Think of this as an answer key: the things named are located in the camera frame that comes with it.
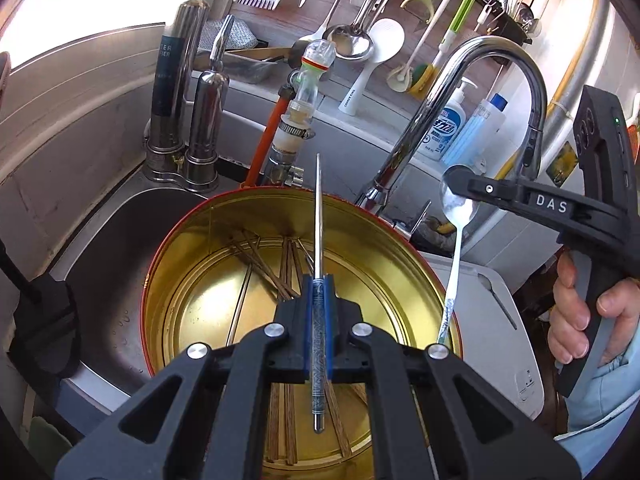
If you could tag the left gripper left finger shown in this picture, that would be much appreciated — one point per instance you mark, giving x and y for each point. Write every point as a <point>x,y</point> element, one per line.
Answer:
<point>204,416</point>

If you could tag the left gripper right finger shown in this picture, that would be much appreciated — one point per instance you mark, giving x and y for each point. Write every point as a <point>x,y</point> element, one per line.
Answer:
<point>431,415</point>

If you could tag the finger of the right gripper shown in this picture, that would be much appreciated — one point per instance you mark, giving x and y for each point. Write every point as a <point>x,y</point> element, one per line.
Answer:
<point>463,181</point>

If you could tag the shiny steel spoon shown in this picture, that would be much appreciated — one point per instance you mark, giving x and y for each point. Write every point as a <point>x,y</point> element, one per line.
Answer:
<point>459,211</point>

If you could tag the wooden chopstick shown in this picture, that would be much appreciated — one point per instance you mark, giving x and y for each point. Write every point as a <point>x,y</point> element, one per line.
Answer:
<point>335,416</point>
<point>290,425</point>
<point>272,448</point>
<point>285,271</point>
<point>264,254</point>

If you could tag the grey matte spoon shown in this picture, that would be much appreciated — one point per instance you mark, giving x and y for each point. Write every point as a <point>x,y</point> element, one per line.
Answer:
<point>486,282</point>

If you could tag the chrome kitchen faucet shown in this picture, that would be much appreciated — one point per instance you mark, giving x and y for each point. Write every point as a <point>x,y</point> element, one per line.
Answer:
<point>374,195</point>

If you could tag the person right hand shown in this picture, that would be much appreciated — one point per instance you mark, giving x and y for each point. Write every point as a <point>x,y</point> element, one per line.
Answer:
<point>570,316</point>

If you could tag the blue clear bottle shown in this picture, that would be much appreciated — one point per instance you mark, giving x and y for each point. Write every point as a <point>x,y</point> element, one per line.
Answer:
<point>469,146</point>

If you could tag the white dish soap bottle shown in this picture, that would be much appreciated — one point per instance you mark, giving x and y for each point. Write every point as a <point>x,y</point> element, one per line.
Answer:
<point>449,122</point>

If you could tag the white cutting board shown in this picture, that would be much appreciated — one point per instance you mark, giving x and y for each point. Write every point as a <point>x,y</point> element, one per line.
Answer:
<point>501,355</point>

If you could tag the yellow green sponge brush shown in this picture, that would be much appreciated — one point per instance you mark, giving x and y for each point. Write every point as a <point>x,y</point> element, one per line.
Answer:
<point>423,84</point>

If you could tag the red gold round tin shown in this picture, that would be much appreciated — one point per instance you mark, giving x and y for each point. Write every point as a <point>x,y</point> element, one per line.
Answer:
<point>194,280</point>

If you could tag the white rice paddle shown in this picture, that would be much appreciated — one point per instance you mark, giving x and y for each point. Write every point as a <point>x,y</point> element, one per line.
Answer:
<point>388,36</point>

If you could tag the light blue clothing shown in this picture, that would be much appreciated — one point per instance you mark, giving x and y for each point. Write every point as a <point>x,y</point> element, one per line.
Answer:
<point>596,421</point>

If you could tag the stainless steel sink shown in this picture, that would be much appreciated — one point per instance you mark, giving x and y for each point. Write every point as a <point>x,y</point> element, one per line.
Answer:
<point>105,264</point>

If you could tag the steel water filter tap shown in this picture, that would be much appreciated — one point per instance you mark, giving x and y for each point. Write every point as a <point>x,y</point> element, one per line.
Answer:
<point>181,143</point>

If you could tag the sunflower wall hook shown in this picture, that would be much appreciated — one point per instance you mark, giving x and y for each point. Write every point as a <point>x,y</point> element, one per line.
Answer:
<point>562,165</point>

